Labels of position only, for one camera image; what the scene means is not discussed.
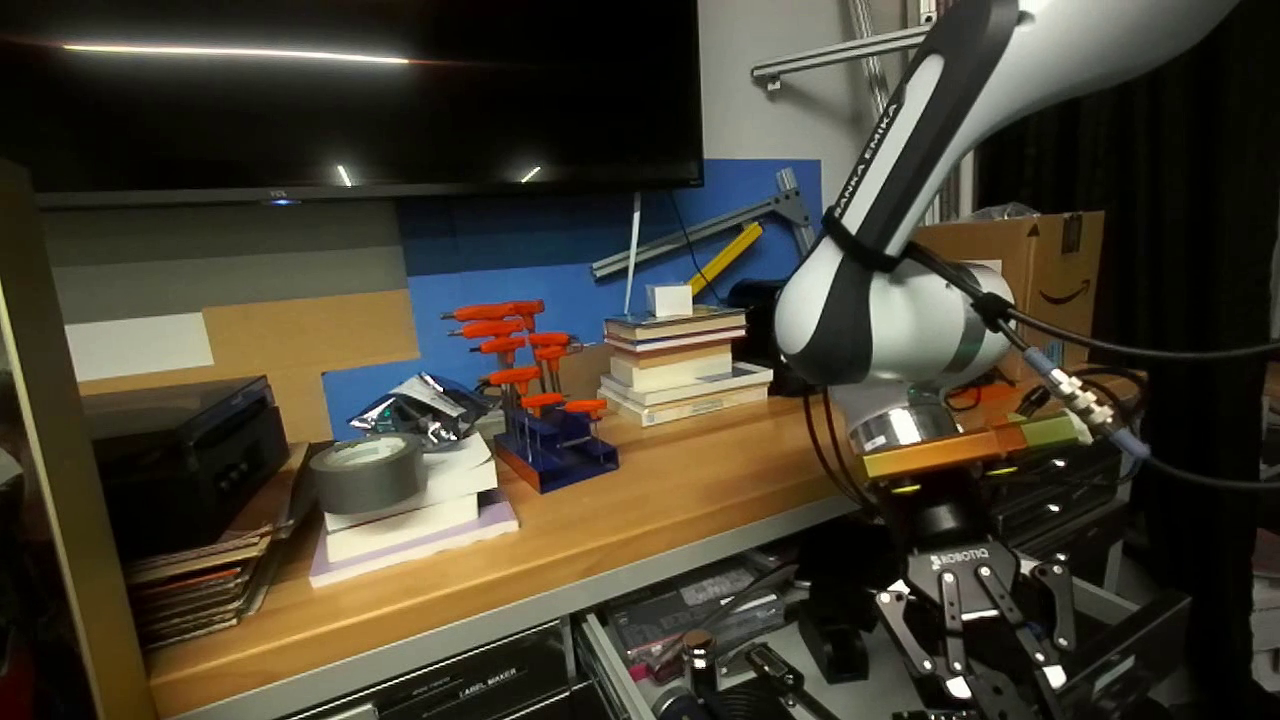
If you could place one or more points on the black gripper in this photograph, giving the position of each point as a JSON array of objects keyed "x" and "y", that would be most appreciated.
[{"x": 959, "y": 569}]

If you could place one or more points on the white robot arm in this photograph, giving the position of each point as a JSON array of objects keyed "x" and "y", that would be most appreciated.
[{"x": 872, "y": 306}]

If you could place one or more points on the open grey metal drawer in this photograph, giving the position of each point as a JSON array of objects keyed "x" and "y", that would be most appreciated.
[{"x": 717, "y": 628}]

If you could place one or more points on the small black block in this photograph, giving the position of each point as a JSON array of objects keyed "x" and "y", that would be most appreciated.
[{"x": 839, "y": 652}]

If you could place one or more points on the cardboard box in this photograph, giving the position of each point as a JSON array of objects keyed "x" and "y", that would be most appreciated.
[{"x": 1048, "y": 267}]

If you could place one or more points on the stack of books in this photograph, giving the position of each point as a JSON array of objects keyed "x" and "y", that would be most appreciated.
[{"x": 687, "y": 365}]

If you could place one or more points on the small white box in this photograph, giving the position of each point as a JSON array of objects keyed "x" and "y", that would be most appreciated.
[{"x": 670, "y": 303}]

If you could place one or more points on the white foam and book stack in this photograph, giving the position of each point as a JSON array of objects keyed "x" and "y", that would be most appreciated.
[{"x": 459, "y": 507}]

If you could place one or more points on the black box device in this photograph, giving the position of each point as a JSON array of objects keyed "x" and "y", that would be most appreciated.
[{"x": 180, "y": 462}]

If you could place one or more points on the black monitor screen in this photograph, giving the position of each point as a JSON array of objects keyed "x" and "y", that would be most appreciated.
[{"x": 208, "y": 103}]

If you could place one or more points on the yellow handled hammer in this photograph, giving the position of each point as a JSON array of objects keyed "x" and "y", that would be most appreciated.
[{"x": 744, "y": 231}]

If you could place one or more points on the grey duct tape roll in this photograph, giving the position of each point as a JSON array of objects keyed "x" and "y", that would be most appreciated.
[{"x": 364, "y": 475}]

